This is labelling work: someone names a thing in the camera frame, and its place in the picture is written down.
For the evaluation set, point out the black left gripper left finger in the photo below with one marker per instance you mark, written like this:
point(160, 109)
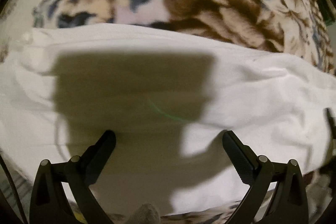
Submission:
point(49, 203)

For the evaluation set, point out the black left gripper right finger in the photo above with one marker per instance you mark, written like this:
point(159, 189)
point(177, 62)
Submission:
point(289, 201)

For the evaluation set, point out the white pants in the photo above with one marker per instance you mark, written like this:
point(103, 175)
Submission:
point(167, 96)

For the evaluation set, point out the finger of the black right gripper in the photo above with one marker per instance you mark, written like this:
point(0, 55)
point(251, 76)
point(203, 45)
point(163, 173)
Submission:
point(331, 122)

